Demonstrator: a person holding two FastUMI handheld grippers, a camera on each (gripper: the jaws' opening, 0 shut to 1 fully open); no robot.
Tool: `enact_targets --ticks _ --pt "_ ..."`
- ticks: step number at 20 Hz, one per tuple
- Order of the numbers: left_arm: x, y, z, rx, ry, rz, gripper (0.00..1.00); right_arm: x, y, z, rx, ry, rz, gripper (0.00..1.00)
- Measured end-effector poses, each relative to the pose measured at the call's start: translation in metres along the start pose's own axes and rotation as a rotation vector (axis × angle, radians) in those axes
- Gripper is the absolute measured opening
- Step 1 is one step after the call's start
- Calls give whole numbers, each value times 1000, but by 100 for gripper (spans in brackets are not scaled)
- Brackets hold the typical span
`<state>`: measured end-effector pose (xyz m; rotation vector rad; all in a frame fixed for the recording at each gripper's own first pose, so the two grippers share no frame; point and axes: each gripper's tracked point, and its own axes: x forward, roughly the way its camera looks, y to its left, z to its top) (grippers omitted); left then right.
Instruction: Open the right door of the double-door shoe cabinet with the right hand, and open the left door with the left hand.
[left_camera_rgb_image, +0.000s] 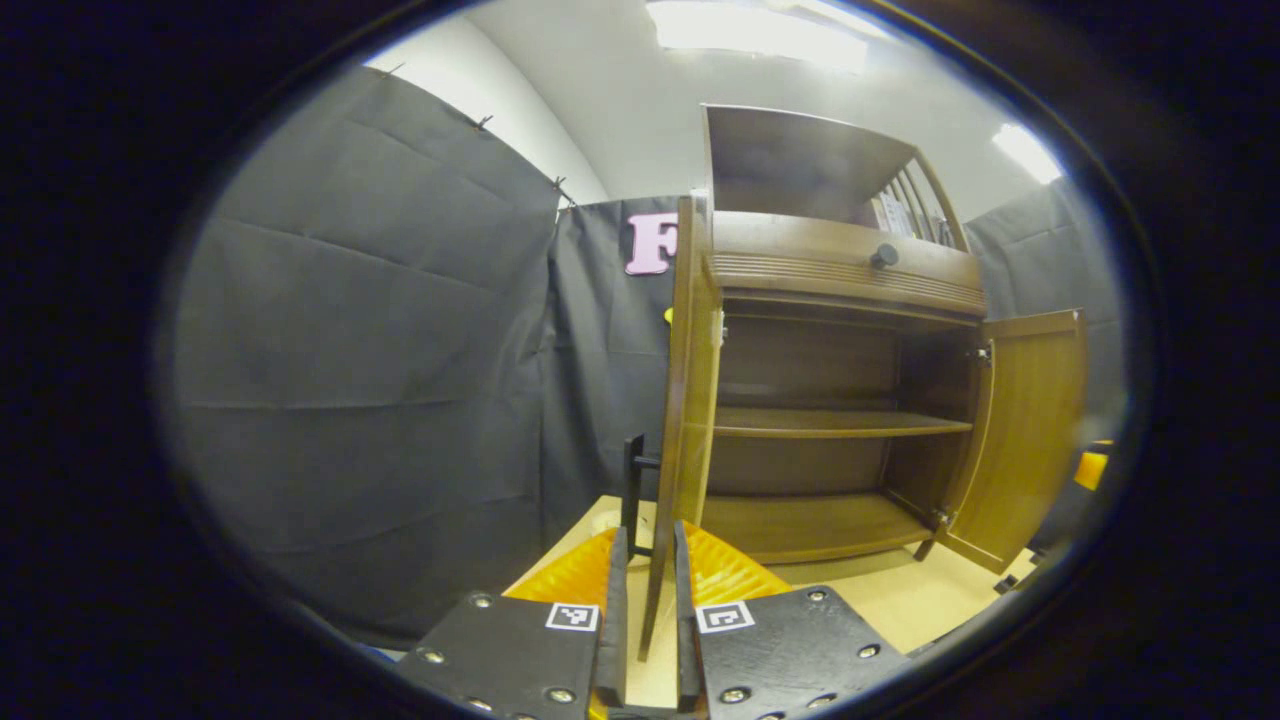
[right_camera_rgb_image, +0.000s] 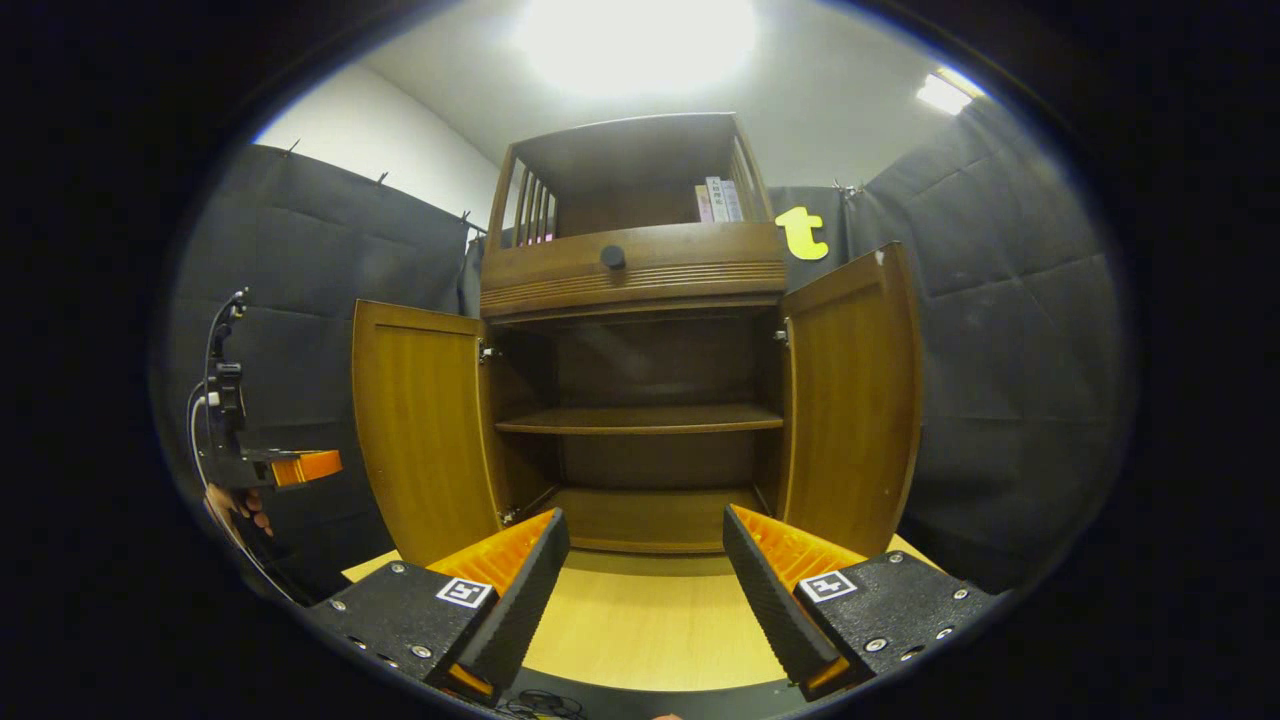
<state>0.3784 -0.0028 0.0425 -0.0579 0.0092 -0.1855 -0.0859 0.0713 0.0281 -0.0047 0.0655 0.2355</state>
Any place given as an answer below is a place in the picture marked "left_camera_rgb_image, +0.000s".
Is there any wooden double-door shoe cabinet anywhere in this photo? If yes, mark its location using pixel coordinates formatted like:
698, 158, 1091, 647
697, 103, 993, 566

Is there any wooden cabinet drawer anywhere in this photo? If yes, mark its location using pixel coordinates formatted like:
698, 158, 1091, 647
705, 210, 989, 319

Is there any small ceiling light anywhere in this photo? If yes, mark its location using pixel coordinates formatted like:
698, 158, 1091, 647
992, 122, 1063, 186

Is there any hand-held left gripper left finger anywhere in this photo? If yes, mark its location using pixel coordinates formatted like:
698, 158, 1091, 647
398, 525, 631, 720

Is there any wooden cabinet shelf board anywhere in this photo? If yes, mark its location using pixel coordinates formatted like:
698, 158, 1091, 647
712, 405, 976, 439

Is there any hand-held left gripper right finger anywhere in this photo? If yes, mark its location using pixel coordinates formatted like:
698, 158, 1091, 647
672, 520, 913, 720

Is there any wooden shoe cabinet door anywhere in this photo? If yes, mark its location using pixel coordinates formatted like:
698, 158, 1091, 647
638, 195, 723, 663
935, 308, 1089, 576

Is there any large ceiling light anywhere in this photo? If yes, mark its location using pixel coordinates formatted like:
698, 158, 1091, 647
645, 0, 871, 71

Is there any black door handle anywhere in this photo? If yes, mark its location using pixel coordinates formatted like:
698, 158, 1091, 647
620, 434, 663, 559

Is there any black backdrop cloth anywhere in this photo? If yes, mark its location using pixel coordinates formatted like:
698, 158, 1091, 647
165, 65, 1126, 651

